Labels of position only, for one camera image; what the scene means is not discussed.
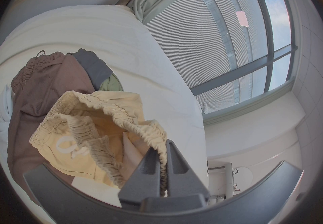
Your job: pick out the white garment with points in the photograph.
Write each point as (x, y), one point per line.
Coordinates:
(6, 107)

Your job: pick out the window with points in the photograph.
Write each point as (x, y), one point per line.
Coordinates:
(201, 41)

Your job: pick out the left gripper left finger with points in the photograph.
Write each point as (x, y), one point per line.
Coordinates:
(141, 180)

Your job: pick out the black garment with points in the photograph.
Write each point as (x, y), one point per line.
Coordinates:
(93, 66)

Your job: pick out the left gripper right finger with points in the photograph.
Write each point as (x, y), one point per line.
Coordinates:
(181, 180)

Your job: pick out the brown shorts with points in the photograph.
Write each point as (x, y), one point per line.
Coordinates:
(45, 97)

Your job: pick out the bed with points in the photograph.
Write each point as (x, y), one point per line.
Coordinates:
(126, 41)

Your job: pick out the tan shorts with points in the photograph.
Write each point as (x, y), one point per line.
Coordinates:
(111, 112)

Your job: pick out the green garment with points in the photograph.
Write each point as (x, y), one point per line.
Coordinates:
(111, 84)

